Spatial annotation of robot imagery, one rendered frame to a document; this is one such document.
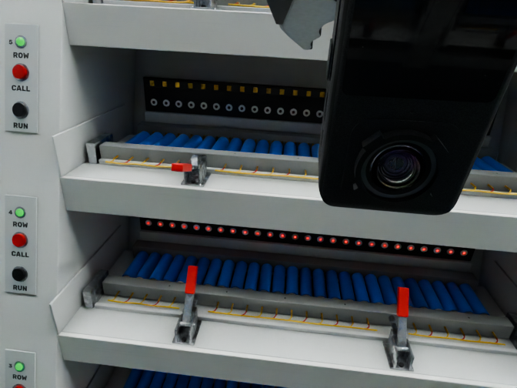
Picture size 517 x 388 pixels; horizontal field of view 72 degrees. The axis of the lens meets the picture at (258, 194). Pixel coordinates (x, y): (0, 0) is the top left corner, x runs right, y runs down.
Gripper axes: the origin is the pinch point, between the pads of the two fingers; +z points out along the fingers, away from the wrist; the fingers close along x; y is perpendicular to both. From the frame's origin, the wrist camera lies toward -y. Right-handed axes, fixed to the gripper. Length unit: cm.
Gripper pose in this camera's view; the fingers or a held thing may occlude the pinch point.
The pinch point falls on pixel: (353, 46)
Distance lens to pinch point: 25.6
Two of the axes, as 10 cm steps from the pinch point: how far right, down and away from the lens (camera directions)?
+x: -9.9, -0.8, 0.7
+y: 0.7, -9.9, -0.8
